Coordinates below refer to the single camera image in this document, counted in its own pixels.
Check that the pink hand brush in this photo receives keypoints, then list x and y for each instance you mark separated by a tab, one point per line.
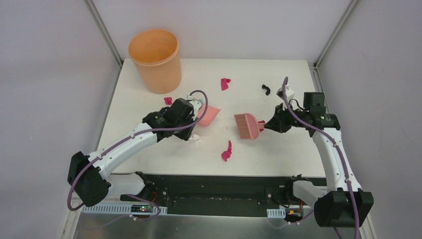
247	126

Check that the small magenta paper scrap left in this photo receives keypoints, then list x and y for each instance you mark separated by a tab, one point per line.
168	101

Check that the left white slotted cable duct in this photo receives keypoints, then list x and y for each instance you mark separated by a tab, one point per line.
142	209

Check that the magenta paper scrap bottom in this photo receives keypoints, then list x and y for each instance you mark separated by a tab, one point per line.
227	153

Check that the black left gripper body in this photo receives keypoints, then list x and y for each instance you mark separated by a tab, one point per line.
191	131

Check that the pink plastic dustpan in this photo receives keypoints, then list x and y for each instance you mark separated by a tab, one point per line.
208	116

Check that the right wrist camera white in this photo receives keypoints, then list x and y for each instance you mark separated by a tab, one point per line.
287	94

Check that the right white slotted cable duct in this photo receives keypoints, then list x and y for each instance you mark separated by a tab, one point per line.
276	213

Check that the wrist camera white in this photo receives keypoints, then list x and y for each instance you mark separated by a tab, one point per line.
197	104
287	94

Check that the white slotted cable duct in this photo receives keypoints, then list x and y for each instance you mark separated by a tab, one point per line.
142	209
276	213

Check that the orange plastic bin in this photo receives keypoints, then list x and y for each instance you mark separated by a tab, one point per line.
155	54

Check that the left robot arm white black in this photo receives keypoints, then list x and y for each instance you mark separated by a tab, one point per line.
91	176

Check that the magenta paper scrap centre right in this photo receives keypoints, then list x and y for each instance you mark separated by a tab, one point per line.
261	125

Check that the white paper scrap centre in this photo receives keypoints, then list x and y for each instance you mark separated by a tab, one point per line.
195	139

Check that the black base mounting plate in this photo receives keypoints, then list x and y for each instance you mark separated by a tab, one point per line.
217	195

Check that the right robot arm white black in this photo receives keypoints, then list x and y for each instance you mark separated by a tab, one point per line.
344	204

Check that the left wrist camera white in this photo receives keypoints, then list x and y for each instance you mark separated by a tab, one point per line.
197	104

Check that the magenta paper scrap top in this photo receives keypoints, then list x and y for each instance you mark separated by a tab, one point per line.
224	83

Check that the black paper scrap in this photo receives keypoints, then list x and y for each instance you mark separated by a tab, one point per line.
266	89

